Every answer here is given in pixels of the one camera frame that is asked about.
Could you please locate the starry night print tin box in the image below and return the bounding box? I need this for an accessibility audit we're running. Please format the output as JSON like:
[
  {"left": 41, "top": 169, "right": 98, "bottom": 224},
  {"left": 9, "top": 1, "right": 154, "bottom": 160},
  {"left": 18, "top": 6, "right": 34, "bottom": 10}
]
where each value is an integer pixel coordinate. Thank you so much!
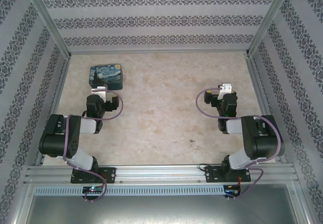
[{"left": 88, "top": 63, "right": 124, "bottom": 91}]

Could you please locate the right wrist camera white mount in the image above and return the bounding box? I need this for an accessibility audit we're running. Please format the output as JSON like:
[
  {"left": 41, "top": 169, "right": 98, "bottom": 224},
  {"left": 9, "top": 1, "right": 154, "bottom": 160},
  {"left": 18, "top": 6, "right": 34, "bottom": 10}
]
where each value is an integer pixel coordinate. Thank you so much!
[{"left": 218, "top": 82, "right": 233, "bottom": 99}]

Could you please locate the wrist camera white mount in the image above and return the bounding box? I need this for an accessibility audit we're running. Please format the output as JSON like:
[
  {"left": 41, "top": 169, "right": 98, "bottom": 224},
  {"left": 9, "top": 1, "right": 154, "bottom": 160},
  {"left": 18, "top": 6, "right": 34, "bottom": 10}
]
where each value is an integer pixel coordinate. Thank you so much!
[
  {"left": 91, "top": 85, "right": 109, "bottom": 101},
  {"left": 218, "top": 82, "right": 233, "bottom": 99}
]

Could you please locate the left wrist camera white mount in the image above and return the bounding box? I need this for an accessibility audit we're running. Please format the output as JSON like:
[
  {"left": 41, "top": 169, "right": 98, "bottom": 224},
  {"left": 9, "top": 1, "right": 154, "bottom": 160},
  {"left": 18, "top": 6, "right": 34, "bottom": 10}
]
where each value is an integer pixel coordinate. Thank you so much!
[{"left": 91, "top": 85, "right": 109, "bottom": 101}]

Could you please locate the aluminium table side rail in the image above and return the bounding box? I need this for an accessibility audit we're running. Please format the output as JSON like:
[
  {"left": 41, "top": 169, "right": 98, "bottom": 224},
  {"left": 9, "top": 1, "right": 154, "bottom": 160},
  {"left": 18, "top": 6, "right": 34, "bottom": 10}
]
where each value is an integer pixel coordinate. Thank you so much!
[
  {"left": 34, "top": 57, "right": 72, "bottom": 167},
  {"left": 246, "top": 56, "right": 288, "bottom": 163}
]

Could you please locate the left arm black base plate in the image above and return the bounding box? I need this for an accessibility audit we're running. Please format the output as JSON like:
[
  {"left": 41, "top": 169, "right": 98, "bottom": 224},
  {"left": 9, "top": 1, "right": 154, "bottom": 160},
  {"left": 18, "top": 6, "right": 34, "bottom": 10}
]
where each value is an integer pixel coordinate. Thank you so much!
[{"left": 70, "top": 166, "right": 117, "bottom": 185}]

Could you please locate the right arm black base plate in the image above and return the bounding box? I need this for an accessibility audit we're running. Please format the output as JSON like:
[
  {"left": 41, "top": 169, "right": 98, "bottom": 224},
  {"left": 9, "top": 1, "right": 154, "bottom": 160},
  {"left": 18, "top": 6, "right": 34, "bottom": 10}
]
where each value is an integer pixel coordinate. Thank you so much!
[{"left": 204, "top": 165, "right": 252, "bottom": 184}]

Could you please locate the aluminium frame post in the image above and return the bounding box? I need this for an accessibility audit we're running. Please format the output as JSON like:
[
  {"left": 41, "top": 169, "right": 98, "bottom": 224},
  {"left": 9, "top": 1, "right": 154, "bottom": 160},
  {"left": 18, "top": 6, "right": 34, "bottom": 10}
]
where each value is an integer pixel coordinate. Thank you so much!
[
  {"left": 245, "top": 0, "right": 295, "bottom": 58},
  {"left": 23, "top": 0, "right": 73, "bottom": 59}
]

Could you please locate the aluminium mounting rail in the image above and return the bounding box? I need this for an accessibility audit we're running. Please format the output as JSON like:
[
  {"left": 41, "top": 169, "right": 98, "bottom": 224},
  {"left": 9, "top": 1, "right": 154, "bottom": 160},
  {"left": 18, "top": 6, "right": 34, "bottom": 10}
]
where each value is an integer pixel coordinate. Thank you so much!
[{"left": 24, "top": 163, "right": 301, "bottom": 185}]

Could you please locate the grey slotted cable duct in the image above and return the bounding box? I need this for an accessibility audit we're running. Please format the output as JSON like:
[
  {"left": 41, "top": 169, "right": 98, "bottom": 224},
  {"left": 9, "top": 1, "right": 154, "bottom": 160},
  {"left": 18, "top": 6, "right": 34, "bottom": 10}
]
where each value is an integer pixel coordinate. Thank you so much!
[{"left": 33, "top": 185, "right": 226, "bottom": 197}]

